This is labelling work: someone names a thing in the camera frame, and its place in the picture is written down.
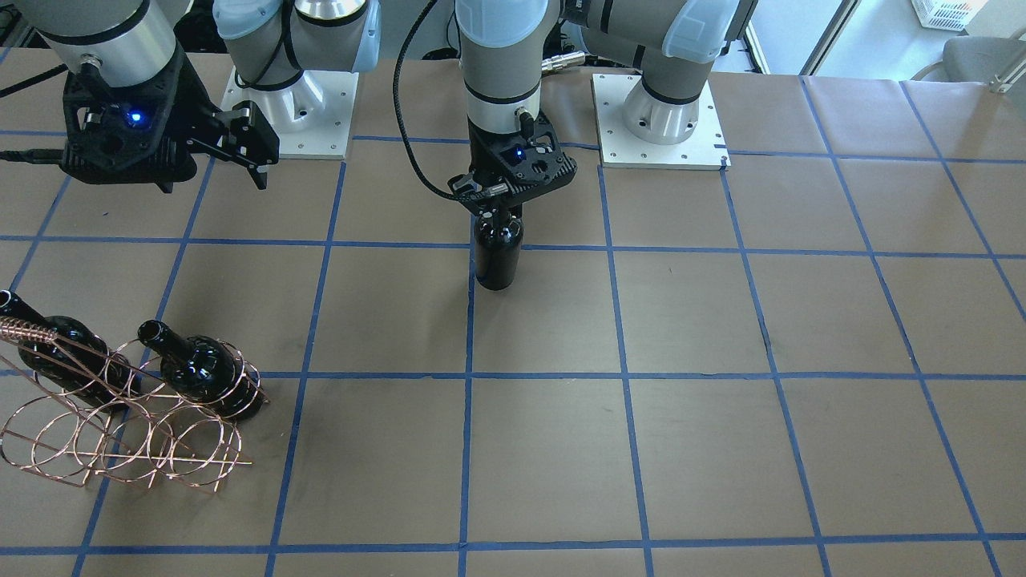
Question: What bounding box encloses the grey chair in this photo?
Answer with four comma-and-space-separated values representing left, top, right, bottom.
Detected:
912, 36, 1025, 98

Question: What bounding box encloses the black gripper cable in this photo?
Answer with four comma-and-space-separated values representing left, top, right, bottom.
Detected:
0, 63, 73, 165
393, 0, 498, 201

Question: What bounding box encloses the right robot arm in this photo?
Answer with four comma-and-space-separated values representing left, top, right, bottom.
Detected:
2, 1, 381, 193

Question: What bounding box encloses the dark glass wine bottle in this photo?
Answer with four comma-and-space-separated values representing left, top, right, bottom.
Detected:
473, 208, 524, 291

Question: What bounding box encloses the dark wine bottle in basket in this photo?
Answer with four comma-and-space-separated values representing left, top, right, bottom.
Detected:
139, 319, 263, 422

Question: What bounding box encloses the copper wire wine basket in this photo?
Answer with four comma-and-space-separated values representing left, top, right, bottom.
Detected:
2, 317, 253, 494

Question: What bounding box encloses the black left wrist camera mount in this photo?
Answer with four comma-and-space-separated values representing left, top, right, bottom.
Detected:
468, 112, 578, 201

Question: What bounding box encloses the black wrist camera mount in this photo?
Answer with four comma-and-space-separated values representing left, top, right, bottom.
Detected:
468, 112, 578, 201
60, 48, 224, 193

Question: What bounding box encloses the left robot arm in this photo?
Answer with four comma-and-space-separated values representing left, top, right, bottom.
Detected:
448, 1, 754, 213

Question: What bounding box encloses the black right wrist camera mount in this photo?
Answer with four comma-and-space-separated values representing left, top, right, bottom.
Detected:
60, 48, 224, 193

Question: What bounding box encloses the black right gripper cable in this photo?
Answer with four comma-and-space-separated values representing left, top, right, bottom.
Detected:
0, 63, 73, 165

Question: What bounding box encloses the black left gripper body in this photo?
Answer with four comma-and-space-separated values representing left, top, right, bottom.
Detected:
447, 171, 529, 218

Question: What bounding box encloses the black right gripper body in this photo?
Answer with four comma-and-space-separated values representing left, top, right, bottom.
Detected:
189, 103, 280, 169

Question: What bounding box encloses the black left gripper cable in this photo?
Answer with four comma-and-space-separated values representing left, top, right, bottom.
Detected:
393, 0, 498, 201

